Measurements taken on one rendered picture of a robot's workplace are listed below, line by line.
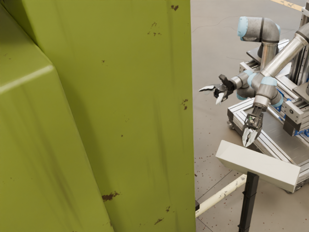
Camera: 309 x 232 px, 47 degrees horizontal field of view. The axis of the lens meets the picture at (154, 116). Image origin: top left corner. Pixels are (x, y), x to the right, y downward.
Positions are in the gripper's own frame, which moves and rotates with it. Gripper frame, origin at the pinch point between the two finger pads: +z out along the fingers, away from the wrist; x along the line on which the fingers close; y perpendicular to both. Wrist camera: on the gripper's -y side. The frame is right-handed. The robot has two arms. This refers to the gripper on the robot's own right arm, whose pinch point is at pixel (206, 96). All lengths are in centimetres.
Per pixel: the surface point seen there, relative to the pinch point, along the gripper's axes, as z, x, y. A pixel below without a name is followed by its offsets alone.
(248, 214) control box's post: 24, -60, 25
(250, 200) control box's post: 24, -60, 12
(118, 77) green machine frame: 71, -44, -79
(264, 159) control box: 21, -61, -19
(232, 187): 13, -38, 36
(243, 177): 3, -37, 36
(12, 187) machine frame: 109, -54, -71
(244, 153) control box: 25, -54, -19
